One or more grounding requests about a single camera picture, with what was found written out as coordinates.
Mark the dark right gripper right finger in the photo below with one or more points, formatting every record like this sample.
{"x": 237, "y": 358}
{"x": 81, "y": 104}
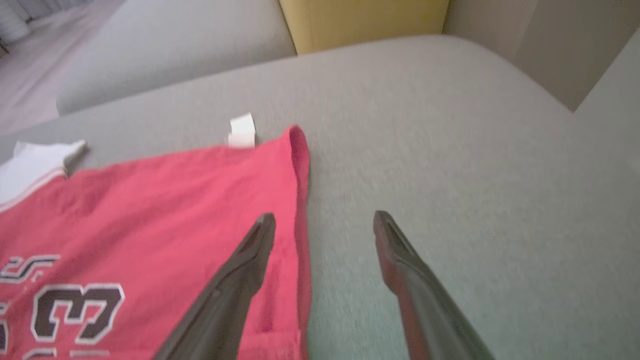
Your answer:
{"x": 430, "y": 310}

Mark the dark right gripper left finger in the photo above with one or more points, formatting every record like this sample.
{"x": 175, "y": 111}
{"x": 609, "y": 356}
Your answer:
{"x": 225, "y": 300}

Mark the red jersey with white sleeves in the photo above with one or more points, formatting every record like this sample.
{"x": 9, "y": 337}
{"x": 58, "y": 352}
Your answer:
{"x": 165, "y": 215}

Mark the large grey sofa seat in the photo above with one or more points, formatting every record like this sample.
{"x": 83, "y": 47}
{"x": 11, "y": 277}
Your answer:
{"x": 450, "y": 175}

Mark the yellow cushion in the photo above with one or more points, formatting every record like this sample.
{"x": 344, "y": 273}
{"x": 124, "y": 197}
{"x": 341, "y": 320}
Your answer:
{"x": 365, "y": 20}

